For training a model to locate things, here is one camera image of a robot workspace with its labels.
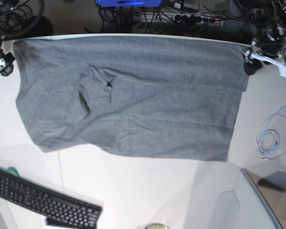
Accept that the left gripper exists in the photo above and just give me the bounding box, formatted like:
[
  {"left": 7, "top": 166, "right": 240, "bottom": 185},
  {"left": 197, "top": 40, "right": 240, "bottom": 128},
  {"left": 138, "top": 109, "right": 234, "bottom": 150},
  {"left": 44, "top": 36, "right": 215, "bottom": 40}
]
[{"left": 244, "top": 37, "right": 286, "bottom": 76}]

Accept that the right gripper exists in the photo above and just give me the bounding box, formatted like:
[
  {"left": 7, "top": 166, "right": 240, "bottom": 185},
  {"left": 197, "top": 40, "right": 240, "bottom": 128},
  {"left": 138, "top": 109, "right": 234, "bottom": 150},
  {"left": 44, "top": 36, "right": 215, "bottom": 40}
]
[{"left": 0, "top": 49, "right": 15, "bottom": 76}]

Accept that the grey t-shirt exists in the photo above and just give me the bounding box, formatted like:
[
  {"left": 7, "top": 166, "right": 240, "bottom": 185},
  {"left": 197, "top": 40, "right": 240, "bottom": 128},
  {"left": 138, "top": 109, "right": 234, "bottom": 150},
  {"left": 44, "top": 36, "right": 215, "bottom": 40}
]
[{"left": 13, "top": 36, "right": 248, "bottom": 161}]

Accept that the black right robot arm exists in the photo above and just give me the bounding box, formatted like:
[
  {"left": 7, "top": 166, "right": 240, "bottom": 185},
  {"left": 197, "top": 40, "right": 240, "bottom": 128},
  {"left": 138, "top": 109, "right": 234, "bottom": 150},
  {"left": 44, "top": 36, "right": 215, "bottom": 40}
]
[{"left": 0, "top": 0, "right": 45, "bottom": 76}]

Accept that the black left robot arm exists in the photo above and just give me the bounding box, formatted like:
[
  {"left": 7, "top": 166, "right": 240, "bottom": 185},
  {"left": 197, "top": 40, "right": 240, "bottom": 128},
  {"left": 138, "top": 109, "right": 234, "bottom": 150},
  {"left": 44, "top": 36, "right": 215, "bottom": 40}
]
[{"left": 232, "top": 0, "right": 286, "bottom": 78}]

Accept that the black power strip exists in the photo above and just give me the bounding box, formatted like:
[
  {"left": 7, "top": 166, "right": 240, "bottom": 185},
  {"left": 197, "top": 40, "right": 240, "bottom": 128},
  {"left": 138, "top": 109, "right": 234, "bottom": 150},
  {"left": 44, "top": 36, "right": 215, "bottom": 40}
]
[{"left": 134, "top": 12, "right": 227, "bottom": 26}]

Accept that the green tape roll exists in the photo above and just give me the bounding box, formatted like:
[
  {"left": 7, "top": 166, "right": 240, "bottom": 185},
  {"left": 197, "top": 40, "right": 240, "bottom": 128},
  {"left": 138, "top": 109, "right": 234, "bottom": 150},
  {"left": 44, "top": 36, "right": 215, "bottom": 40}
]
[{"left": 5, "top": 167, "right": 19, "bottom": 177}]

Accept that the blue box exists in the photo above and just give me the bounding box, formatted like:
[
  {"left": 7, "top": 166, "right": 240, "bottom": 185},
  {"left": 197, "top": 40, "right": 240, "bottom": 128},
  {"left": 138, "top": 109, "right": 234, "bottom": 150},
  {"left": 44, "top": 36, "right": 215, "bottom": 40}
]
[{"left": 96, "top": 0, "right": 162, "bottom": 7}]

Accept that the grey monitor edge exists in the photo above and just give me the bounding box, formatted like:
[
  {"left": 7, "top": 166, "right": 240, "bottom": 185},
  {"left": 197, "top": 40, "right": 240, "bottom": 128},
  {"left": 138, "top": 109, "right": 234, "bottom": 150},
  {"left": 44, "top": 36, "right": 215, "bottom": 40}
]
[{"left": 242, "top": 166, "right": 286, "bottom": 229}]

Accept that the black keyboard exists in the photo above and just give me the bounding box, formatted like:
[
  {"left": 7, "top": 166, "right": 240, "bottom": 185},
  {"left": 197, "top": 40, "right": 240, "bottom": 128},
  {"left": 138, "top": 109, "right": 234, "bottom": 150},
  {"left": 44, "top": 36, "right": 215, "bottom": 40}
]
[{"left": 0, "top": 169, "right": 102, "bottom": 229}]

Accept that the round brass object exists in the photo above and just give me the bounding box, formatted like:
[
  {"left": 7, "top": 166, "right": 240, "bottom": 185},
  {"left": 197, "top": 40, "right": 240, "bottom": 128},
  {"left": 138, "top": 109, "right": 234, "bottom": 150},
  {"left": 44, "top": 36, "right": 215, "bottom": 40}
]
[{"left": 145, "top": 223, "right": 169, "bottom": 229}]

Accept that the light blue coiled cable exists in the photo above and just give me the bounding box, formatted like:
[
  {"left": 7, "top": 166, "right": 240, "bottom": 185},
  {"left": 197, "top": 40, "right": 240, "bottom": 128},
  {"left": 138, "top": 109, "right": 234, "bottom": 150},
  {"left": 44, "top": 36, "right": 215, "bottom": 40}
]
[{"left": 255, "top": 103, "right": 286, "bottom": 160}]

